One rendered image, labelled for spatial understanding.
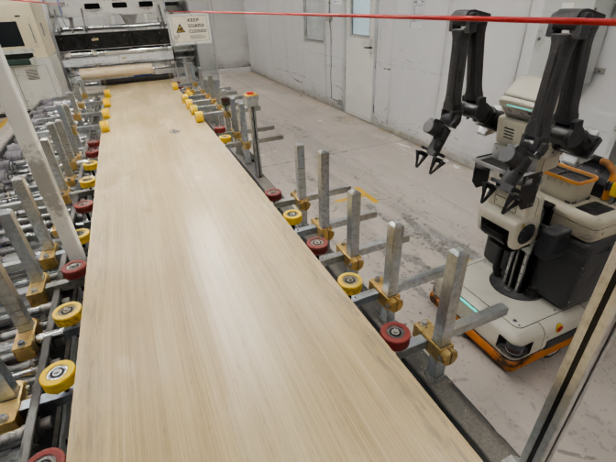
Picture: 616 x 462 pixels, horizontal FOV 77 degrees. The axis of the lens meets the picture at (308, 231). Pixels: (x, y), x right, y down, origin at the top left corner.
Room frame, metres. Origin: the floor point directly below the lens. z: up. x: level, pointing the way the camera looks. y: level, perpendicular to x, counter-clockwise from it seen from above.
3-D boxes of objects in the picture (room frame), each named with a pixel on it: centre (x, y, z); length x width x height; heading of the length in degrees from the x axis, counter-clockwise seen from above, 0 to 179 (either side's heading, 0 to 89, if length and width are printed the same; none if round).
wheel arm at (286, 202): (1.74, -0.02, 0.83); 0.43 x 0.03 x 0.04; 112
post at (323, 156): (1.45, -0.07, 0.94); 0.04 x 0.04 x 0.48; 22
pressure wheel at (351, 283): (0.97, -0.13, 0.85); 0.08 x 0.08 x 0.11
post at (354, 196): (1.22, -0.17, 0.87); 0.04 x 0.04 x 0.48; 22
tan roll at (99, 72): (5.04, 1.99, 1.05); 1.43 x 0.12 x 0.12; 112
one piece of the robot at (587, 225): (1.69, -1.23, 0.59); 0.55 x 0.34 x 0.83; 22
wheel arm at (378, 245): (1.28, -0.22, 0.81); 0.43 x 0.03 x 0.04; 112
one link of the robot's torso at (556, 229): (1.54, -1.02, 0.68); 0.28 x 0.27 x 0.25; 22
